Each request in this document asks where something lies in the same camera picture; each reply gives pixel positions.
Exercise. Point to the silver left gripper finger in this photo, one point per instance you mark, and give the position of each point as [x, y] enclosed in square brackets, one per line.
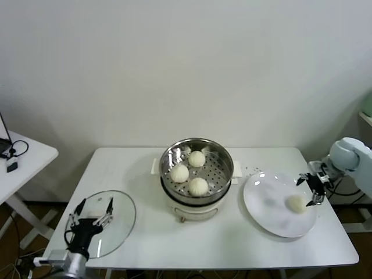
[106, 218]
[74, 219]

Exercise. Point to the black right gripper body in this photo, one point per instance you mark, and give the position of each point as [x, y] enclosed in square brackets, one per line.
[316, 183]

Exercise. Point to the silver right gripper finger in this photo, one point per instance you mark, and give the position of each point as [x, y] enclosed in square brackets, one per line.
[303, 176]
[318, 199]

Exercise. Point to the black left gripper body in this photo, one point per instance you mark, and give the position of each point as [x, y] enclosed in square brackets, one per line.
[85, 232]

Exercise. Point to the white steamed baozi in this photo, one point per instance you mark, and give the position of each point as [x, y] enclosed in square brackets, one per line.
[179, 173]
[198, 186]
[296, 204]
[197, 159]

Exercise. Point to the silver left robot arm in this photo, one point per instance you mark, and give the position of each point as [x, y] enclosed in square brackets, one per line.
[74, 266]

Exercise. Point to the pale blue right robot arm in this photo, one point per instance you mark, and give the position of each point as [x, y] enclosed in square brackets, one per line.
[348, 157]

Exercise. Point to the perforated stainless steamer basket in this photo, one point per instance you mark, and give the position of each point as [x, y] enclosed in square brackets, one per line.
[174, 157]

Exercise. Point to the round glass pot lid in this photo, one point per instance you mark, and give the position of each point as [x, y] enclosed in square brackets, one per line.
[122, 215]

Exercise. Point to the white round plate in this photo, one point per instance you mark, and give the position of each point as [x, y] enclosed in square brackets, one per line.
[267, 209]

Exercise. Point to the white side table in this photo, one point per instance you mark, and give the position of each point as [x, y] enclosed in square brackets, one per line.
[32, 162]

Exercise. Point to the black and white adapter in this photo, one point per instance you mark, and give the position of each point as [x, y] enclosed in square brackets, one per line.
[13, 166]

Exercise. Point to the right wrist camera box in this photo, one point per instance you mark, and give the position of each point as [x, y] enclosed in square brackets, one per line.
[319, 170]

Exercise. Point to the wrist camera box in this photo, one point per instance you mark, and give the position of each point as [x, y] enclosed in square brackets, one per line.
[56, 257]
[319, 170]

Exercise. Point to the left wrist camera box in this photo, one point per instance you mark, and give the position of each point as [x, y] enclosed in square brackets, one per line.
[56, 257]

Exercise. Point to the white furniture base frame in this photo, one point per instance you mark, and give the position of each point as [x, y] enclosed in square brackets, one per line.
[357, 227]

